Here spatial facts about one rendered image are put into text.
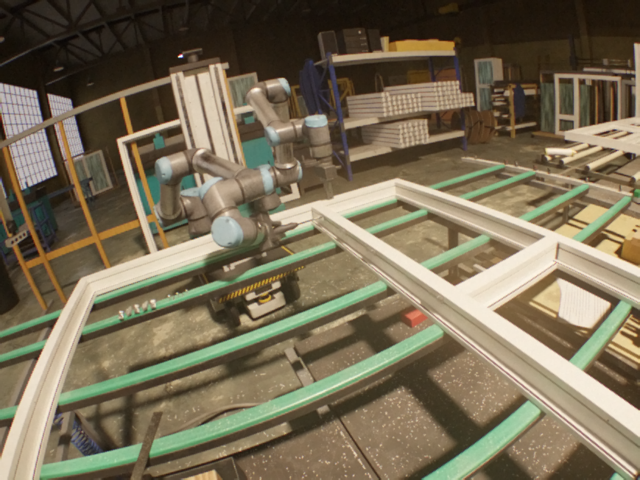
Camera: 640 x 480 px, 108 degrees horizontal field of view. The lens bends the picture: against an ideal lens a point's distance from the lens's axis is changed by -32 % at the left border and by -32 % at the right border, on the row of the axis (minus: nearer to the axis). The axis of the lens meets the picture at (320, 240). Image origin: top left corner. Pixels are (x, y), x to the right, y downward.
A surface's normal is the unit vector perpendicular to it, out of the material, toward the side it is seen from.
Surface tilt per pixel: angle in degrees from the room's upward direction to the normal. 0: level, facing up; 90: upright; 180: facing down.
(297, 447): 0
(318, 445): 0
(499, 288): 90
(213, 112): 90
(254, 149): 90
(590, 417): 90
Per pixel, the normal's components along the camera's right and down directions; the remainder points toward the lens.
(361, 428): -0.18, -0.90
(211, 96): 0.50, 0.27
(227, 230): -0.32, 0.13
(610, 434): -0.91, 0.30
